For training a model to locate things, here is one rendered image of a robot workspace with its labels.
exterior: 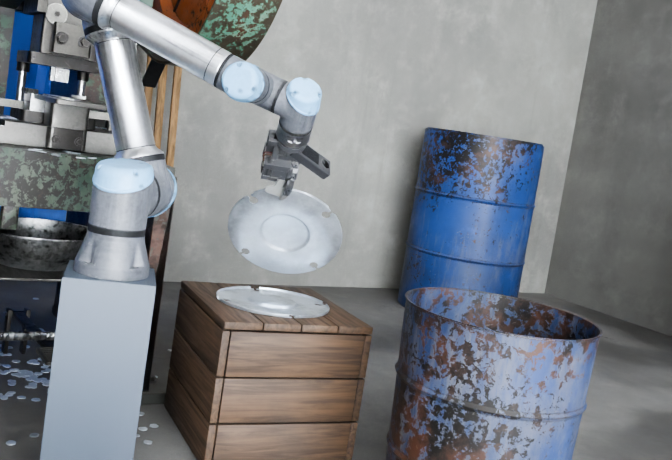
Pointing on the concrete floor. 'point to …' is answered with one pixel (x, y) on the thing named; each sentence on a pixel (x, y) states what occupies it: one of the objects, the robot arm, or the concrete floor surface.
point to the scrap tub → (489, 378)
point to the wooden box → (265, 379)
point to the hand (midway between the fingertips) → (284, 194)
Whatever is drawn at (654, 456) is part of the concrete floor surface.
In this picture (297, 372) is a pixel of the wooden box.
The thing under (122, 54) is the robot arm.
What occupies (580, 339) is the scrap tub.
